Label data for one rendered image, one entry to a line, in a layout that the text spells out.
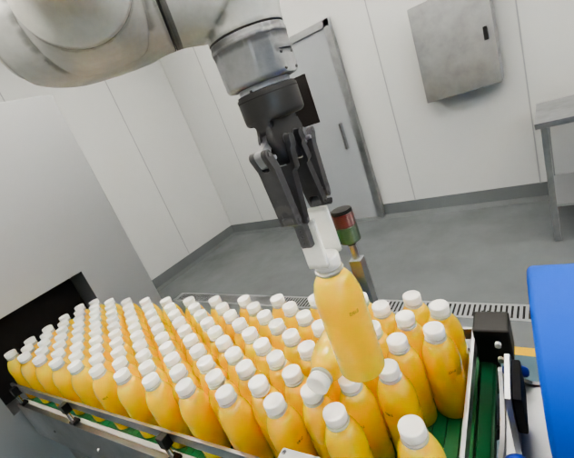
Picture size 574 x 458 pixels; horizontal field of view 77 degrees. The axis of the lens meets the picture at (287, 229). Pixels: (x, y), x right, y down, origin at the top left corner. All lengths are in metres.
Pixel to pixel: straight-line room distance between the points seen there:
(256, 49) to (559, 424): 0.56
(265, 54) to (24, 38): 0.22
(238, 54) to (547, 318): 0.49
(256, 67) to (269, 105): 0.04
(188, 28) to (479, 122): 3.62
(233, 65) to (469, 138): 3.63
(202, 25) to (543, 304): 0.53
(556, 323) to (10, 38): 0.67
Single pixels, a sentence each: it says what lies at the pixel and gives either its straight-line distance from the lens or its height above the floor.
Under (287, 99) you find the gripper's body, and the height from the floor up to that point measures 1.58.
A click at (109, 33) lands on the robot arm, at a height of 1.68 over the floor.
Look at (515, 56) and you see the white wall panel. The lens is 3.83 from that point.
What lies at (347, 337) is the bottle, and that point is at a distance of 0.53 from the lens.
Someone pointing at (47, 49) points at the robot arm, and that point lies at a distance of 0.42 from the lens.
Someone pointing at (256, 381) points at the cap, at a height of 1.10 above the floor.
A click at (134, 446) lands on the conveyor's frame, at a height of 0.90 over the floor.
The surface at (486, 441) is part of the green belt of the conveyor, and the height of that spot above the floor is 0.89.
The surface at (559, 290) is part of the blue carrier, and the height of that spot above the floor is 1.23.
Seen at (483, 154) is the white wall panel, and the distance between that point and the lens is 4.00.
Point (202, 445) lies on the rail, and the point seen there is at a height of 0.97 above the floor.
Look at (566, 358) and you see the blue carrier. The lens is 0.57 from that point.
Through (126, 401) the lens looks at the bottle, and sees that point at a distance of 1.11.
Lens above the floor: 1.57
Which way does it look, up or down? 18 degrees down
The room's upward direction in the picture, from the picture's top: 21 degrees counter-clockwise
